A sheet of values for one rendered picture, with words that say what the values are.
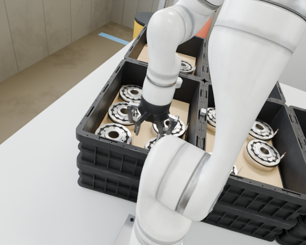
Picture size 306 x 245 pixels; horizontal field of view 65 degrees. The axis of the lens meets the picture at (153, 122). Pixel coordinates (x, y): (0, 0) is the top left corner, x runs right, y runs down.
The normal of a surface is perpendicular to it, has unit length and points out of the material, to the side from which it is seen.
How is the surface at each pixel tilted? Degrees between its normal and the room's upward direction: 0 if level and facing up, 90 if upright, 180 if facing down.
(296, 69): 90
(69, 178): 0
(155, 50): 111
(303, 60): 90
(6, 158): 0
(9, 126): 0
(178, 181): 49
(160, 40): 106
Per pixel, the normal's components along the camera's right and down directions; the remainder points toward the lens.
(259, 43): -0.17, 0.31
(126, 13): -0.35, 0.58
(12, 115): 0.19, -0.72
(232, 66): -0.56, 0.20
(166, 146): 0.00, -0.66
